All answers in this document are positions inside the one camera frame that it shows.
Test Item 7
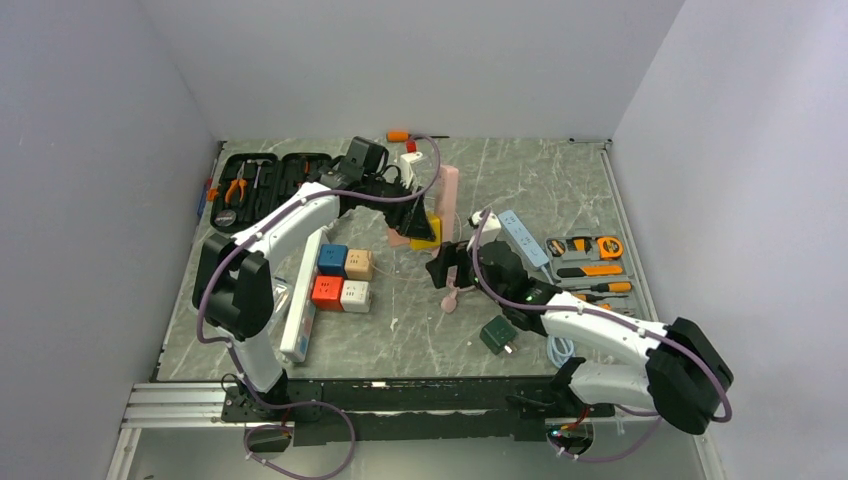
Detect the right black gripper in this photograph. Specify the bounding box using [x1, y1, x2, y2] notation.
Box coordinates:
[426, 239, 508, 307]

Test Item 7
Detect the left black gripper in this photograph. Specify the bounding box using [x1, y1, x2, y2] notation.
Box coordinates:
[363, 174, 436, 242]

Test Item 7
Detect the yellow cube adapter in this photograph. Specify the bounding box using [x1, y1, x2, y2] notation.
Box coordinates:
[409, 213, 444, 252]

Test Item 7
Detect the pink power strip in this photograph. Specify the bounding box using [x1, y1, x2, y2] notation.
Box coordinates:
[387, 165, 459, 251]

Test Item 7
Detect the light blue power strip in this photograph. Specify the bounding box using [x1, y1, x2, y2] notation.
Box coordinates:
[497, 210, 549, 270]

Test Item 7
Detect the wooden beige cube adapter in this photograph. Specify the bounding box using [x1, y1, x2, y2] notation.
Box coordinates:
[344, 249, 375, 282]

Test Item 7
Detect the dark green cube adapter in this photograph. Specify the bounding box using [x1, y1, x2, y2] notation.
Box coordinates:
[479, 315, 518, 355]

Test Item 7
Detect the blue cube adapter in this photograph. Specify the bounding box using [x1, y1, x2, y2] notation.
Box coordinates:
[316, 243, 348, 278]

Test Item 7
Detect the white cube adapter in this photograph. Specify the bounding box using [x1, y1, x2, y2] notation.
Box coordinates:
[340, 279, 372, 313]

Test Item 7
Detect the red cube adapter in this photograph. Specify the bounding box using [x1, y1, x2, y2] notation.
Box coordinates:
[310, 275, 345, 311]

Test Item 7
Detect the grey tool case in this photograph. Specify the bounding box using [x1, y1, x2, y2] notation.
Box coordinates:
[543, 230, 640, 315]

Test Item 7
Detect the light blue cable with plug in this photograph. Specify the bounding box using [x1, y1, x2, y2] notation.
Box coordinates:
[547, 264, 576, 370]

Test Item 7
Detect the clear plastic screw box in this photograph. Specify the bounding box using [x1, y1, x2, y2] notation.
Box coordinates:
[270, 276, 293, 321]

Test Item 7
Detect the white power strip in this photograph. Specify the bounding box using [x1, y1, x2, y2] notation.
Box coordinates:
[280, 226, 330, 363]

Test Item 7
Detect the black tool case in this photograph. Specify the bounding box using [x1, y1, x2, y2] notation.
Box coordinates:
[207, 152, 332, 233]

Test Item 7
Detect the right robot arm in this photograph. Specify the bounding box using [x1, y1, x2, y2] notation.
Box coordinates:
[425, 241, 734, 435]

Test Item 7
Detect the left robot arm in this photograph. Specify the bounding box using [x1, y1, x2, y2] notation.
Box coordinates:
[192, 137, 436, 420]

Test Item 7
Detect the black base bar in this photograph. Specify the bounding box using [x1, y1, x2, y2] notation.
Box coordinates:
[220, 376, 613, 446]

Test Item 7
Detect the blue red pen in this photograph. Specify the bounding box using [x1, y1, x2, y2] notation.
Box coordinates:
[196, 176, 213, 219]

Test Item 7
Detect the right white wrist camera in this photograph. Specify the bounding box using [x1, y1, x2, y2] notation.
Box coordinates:
[467, 210, 502, 252]

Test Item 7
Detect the orange handled screwdriver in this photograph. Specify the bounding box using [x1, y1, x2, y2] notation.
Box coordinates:
[385, 130, 449, 143]

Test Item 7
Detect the aluminium rail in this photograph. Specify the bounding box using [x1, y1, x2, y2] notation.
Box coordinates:
[121, 377, 708, 431]

